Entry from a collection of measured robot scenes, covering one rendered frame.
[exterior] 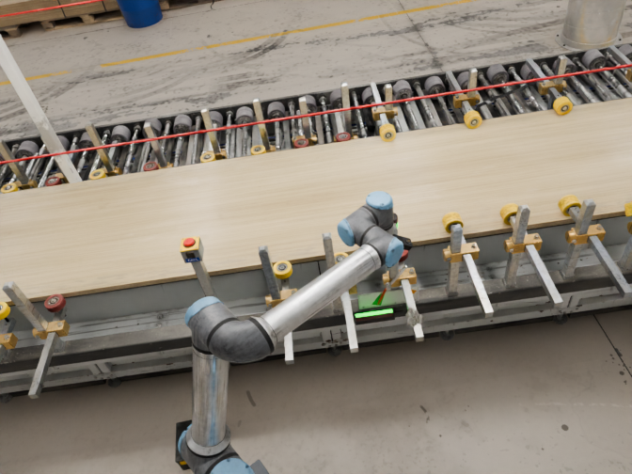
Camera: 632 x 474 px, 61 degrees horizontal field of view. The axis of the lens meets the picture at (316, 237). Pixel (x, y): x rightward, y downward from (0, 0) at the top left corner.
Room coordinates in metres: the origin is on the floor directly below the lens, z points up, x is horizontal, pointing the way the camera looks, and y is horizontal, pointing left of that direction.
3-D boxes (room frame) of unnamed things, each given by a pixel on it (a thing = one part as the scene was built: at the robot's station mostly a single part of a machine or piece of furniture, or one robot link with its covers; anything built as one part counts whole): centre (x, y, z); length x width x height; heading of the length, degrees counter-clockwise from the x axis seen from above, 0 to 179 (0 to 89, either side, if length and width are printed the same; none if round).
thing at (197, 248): (1.45, 0.47, 1.18); 0.07 x 0.07 x 0.08; 88
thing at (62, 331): (1.48, 1.19, 0.83); 0.14 x 0.06 x 0.05; 88
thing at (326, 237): (1.43, -0.04, 0.92); 0.04 x 0.04 x 0.48; 88
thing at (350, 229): (1.27, -0.15, 1.32); 0.12 x 0.12 x 0.09; 34
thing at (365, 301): (1.40, -0.26, 0.75); 0.26 x 0.01 x 0.10; 88
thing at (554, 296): (1.33, -0.83, 0.95); 0.50 x 0.04 x 0.04; 178
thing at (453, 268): (1.41, -0.54, 0.86); 0.04 x 0.04 x 0.48; 88
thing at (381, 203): (1.34, -0.23, 1.32); 0.10 x 0.09 x 0.12; 124
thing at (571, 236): (1.39, -1.06, 0.95); 0.14 x 0.06 x 0.05; 88
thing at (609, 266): (1.32, -1.08, 0.95); 0.50 x 0.04 x 0.04; 178
